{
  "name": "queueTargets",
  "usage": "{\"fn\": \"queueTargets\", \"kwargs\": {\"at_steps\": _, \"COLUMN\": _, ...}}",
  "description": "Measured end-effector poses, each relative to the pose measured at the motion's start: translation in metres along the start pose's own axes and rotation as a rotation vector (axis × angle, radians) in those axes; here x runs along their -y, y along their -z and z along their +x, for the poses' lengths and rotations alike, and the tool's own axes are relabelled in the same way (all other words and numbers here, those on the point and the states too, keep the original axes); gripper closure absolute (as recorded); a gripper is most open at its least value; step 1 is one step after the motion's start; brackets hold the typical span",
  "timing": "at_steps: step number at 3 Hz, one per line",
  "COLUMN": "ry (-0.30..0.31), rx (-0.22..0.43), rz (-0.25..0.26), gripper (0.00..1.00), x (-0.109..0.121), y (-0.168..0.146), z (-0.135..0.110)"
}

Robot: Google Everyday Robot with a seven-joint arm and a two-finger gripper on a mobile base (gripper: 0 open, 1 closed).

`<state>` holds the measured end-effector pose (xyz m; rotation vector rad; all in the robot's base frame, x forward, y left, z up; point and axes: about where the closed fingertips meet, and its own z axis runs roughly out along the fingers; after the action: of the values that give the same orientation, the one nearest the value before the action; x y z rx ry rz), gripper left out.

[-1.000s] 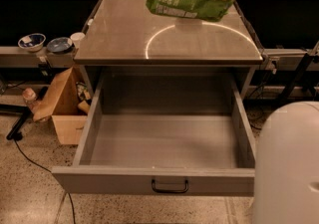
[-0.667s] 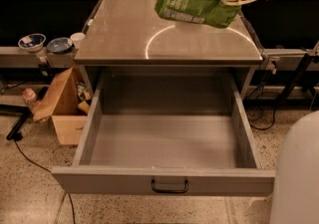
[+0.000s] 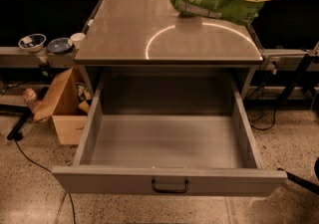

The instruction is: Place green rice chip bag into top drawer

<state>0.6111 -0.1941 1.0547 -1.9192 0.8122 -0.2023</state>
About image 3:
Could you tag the plastic bottle on floor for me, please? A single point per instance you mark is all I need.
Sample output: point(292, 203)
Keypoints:
point(31, 100)

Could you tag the black drawer handle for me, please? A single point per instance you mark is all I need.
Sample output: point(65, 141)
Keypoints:
point(170, 188)

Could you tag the dark blue bowl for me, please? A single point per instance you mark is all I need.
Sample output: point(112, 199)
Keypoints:
point(60, 46)

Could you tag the grey side shelf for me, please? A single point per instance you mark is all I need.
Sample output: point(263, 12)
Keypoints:
point(14, 57)

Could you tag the small white cup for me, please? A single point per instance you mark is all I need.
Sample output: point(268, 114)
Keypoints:
point(77, 39)

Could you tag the blue patterned bowl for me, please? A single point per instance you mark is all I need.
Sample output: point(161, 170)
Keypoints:
point(32, 43)

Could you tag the grey open top drawer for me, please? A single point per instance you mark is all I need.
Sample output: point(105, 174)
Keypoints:
point(217, 155)

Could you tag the black stand leg right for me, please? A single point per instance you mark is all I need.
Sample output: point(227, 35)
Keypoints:
point(305, 183)

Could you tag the grey metal cabinet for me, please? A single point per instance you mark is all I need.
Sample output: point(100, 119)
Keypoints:
point(144, 58)

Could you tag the cardboard box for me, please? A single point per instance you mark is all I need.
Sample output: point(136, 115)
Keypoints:
point(61, 105)

